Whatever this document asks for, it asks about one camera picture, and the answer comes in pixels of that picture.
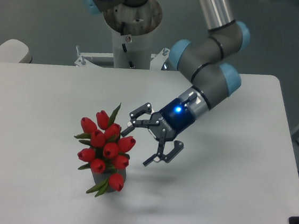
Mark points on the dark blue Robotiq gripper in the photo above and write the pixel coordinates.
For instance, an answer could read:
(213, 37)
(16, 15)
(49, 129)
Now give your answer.
(172, 119)

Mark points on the red tulip bouquet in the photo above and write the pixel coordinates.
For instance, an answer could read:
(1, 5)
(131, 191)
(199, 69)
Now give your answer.
(107, 149)

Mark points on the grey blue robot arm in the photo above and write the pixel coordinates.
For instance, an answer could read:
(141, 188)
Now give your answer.
(211, 79)

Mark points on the dark grey ribbed vase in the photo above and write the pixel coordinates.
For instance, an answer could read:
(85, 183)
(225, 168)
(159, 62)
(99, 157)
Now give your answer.
(115, 179)

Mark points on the beige chair armrest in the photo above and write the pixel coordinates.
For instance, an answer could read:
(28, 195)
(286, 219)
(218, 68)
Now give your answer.
(15, 51)

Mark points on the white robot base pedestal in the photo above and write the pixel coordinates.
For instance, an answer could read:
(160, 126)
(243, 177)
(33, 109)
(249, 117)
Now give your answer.
(132, 30)

